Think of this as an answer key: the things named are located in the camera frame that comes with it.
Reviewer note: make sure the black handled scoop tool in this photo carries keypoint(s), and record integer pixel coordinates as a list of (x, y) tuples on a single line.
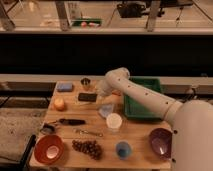
[(50, 128)]

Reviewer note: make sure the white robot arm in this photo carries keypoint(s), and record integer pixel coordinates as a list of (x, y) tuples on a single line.
[(191, 122)]

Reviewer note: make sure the small metal cup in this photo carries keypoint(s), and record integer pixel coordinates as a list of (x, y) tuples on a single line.
[(86, 83)]

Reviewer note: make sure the purple bowl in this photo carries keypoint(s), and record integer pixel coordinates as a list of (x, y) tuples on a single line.
[(160, 140)]

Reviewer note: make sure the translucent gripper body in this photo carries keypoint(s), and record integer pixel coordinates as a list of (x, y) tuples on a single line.
[(103, 101)]

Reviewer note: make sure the black eraser block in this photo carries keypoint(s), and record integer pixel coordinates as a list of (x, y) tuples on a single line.
[(87, 97)]

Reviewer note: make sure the white plastic cup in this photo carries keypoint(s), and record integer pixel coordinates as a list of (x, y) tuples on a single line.
[(114, 122)]

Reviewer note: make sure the black camera device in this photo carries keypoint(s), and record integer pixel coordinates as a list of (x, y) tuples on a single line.
[(131, 9)]

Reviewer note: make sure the green plastic tray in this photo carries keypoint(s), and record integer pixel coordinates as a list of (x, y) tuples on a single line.
[(134, 110)]

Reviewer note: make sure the blue plastic cup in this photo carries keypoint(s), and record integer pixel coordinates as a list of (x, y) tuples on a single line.
[(123, 150)]

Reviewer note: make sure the bunch of dark grapes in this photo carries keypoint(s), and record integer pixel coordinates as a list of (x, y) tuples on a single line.
[(91, 148)]

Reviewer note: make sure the orange fruit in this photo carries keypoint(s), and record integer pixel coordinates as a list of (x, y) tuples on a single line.
[(59, 104)]

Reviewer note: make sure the light blue cloth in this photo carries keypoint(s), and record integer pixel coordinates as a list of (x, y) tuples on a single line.
[(105, 110)]

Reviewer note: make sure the green box on shelf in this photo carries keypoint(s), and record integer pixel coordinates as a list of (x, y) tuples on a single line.
[(87, 22)]

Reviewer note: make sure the red bowl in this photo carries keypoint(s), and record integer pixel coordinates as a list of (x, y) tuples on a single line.
[(48, 149)]

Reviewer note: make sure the blue sponge block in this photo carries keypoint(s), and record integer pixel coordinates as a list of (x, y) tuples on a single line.
[(64, 87)]

